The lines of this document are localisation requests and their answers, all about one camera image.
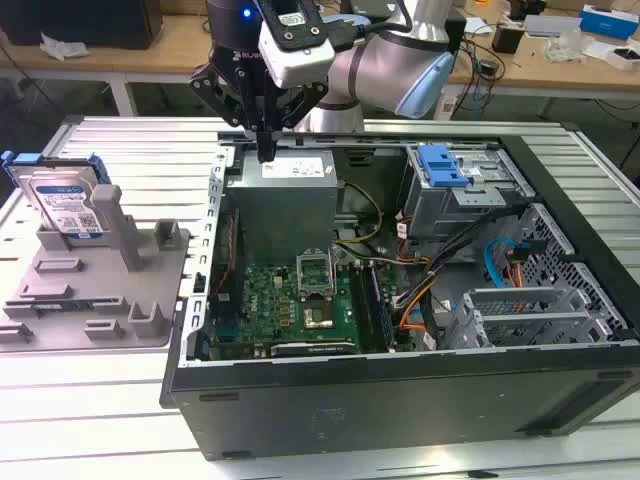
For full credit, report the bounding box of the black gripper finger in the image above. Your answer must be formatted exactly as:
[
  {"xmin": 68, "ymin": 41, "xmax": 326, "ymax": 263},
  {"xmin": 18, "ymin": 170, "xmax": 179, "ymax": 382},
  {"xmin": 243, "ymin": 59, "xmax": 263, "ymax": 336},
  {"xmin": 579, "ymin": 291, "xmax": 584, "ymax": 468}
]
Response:
[
  {"xmin": 266, "ymin": 82, "xmax": 330, "ymax": 164},
  {"xmin": 188, "ymin": 61, "xmax": 268, "ymax": 164}
]

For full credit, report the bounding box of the hard disk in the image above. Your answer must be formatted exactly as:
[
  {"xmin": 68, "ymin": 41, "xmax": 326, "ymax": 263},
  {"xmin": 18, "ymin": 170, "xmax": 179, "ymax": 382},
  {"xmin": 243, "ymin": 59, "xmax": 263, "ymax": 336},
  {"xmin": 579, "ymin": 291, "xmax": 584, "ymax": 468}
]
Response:
[{"xmin": 0, "ymin": 149, "xmax": 110, "ymax": 240}]

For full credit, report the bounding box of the metal disk bay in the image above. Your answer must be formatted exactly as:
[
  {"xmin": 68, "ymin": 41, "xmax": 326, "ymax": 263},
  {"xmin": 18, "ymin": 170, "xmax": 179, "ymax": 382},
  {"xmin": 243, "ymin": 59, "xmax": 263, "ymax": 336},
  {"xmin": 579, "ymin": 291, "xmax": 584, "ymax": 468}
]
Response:
[{"xmin": 442, "ymin": 285, "xmax": 629, "ymax": 351}]

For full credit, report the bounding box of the grey power supply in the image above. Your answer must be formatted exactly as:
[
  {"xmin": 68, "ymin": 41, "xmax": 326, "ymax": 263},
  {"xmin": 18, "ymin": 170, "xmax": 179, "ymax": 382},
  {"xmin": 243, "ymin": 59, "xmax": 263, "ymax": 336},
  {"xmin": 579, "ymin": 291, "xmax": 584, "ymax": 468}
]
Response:
[{"xmin": 224, "ymin": 148, "xmax": 345, "ymax": 261}]

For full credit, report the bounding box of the wooden desk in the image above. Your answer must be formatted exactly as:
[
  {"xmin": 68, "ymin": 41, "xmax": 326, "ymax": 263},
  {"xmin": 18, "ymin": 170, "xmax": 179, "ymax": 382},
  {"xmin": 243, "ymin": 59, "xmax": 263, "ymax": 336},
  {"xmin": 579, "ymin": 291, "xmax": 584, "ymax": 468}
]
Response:
[
  {"xmin": 0, "ymin": 13, "xmax": 214, "ymax": 117},
  {"xmin": 447, "ymin": 13, "xmax": 640, "ymax": 121}
]

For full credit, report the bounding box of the blue plastic drive latch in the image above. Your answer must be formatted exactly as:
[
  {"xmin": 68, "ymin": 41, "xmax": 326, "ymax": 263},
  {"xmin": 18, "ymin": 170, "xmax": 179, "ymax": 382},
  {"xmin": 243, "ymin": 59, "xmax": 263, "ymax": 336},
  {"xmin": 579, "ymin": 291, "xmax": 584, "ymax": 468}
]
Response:
[{"xmin": 418, "ymin": 143, "xmax": 474, "ymax": 188}]

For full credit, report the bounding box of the large black box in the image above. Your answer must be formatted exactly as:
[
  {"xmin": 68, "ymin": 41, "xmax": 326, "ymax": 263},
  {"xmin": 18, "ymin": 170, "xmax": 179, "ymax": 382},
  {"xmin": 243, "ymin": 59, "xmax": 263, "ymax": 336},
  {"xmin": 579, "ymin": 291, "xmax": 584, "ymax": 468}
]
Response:
[{"xmin": 0, "ymin": 0, "xmax": 164, "ymax": 51}]

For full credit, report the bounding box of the crumpled white paper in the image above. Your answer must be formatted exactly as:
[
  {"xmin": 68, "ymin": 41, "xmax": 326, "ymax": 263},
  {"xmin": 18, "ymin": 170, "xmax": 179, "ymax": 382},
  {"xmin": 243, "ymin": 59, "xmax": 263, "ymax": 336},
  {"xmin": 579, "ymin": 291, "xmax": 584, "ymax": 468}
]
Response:
[{"xmin": 39, "ymin": 31, "xmax": 90, "ymax": 62}]

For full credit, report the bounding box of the metal socket cover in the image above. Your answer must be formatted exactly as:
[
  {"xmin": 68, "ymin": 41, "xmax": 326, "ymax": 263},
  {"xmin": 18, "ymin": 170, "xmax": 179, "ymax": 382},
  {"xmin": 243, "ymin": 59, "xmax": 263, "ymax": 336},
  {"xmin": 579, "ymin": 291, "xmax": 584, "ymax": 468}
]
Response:
[{"xmin": 295, "ymin": 247, "xmax": 335, "ymax": 301}]

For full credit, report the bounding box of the grey optical drive cage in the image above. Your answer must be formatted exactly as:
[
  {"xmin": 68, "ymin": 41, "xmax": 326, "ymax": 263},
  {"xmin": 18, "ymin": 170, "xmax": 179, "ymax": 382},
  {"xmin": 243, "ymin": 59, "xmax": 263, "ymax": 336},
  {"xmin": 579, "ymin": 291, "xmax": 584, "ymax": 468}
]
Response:
[{"xmin": 403, "ymin": 144, "xmax": 534, "ymax": 242}]

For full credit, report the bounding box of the green motherboard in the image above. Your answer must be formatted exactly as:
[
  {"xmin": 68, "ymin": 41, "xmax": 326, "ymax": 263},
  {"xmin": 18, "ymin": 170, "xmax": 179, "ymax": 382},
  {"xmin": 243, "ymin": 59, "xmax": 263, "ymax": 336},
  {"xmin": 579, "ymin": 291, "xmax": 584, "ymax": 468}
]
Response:
[{"xmin": 209, "ymin": 244, "xmax": 401, "ymax": 359}]

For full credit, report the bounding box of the black RAM slot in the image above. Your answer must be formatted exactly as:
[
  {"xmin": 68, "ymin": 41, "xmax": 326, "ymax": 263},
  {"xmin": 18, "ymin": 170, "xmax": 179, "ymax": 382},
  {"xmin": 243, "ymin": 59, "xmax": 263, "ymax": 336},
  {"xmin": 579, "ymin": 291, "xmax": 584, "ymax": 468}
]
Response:
[
  {"xmin": 353, "ymin": 264, "xmax": 372, "ymax": 351},
  {"xmin": 363, "ymin": 264, "xmax": 385, "ymax": 351},
  {"xmin": 368, "ymin": 264, "xmax": 392, "ymax": 351},
  {"xmin": 358, "ymin": 264, "xmax": 379, "ymax": 351}
]

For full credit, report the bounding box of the CPU socket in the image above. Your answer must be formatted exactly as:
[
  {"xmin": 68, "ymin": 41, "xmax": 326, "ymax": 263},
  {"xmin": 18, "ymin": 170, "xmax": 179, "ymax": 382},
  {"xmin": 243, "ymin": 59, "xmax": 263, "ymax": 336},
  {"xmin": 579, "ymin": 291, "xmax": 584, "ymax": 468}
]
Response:
[{"xmin": 302, "ymin": 296, "xmax": 338, "ymax": 331}]

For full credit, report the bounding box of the small black box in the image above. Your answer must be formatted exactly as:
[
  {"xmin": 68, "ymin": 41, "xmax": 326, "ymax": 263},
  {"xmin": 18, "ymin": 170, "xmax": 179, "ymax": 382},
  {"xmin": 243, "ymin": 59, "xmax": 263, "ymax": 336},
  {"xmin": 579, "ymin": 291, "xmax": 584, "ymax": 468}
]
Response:
[{"xmin": 491, "ymin": 24, "xmax": 524, "ymax": 54}]

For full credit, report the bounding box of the grey parts rack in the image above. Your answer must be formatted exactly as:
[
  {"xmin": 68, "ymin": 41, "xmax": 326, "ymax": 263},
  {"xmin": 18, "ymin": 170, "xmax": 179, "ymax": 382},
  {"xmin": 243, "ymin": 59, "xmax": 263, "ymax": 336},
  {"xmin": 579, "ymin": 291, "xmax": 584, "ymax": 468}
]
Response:
[{"xmin": 0, "ymin": 183, "xmax": 192, "ymax": 354}]

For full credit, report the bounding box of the black graphics card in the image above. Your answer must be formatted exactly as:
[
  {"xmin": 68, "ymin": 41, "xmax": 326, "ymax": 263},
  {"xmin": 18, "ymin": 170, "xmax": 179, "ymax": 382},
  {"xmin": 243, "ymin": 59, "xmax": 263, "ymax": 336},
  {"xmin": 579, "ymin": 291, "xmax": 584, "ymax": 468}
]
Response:
[{"xmin": 269, "ymin": 340, "xmax": 364, "ymax": 358}]

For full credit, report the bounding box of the flat grey box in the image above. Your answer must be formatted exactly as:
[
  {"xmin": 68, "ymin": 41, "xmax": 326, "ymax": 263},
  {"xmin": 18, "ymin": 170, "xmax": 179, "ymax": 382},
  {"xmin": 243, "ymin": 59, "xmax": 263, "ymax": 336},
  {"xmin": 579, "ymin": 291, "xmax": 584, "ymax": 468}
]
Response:
[{"xmin": 521, "ymin": 13, "xmax": 584, "ymax": 38}]

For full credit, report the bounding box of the black PC case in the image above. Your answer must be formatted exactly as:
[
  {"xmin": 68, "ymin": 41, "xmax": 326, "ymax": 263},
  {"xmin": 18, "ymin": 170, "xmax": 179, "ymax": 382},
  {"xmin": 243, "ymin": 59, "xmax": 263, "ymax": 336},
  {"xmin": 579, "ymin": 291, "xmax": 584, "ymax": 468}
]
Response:
[{"xmin": 158, "ymin": 130, "xmax": 640, "ymax": 462}]

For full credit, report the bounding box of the blue cardboard box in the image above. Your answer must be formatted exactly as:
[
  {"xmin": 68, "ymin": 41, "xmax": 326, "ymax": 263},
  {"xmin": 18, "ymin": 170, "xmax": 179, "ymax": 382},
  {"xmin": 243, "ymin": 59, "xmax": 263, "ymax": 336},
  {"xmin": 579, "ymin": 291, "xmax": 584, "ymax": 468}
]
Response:
[{"xmin": 578, "ymin": 4, "xmax": 640, "ymax": 42}]

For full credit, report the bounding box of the white cardboard box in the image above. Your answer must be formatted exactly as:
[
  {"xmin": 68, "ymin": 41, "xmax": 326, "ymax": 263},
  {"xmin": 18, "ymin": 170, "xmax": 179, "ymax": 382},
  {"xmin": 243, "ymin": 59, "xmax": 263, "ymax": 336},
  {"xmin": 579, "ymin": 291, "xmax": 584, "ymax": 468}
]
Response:
[{"xmin": 603, "ymin": 41, "xmax": 640, "ymax": 72}]

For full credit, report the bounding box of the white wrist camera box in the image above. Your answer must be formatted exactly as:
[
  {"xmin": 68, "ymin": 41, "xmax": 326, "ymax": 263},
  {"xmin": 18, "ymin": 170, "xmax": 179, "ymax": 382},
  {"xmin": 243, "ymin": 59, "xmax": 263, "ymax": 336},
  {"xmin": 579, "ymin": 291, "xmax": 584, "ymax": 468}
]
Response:
[{"xmin": 257, "ymin": 0, "xmax": 335, "ymax": 90}]

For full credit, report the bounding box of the yellow black wire bundle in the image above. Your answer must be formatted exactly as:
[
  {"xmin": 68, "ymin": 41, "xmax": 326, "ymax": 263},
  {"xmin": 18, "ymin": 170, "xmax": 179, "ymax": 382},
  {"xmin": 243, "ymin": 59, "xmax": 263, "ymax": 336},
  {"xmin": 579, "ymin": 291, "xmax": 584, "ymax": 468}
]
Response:
[{"xmin": 342, "ymin": 181, "xmax": 384, "ymax": 246}]

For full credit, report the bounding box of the black orange wire bundle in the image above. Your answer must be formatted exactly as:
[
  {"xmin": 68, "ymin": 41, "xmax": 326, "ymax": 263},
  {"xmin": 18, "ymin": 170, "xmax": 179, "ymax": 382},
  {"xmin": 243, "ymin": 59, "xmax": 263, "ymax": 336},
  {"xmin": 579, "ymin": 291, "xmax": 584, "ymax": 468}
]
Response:
[{"xmin": 392, "ymin": 202, "xmax": 534, "ymax": 334}]

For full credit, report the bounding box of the blue flat data wire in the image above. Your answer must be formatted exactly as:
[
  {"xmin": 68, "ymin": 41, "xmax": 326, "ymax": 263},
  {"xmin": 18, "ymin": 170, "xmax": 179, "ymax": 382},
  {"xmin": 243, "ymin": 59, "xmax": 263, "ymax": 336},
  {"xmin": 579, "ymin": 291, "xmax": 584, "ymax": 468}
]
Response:
[{"xmin": 483, "ymin": 238, "xmax": 522, "ymax": 289}]

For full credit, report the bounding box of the orange red power wire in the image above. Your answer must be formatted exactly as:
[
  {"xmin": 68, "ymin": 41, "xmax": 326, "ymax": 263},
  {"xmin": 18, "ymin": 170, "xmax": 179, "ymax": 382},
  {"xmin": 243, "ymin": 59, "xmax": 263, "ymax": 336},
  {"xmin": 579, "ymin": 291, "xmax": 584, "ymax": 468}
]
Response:
[{"xmin": 504, "ymin": 241, "xmax": 546, "ymax": 290}]

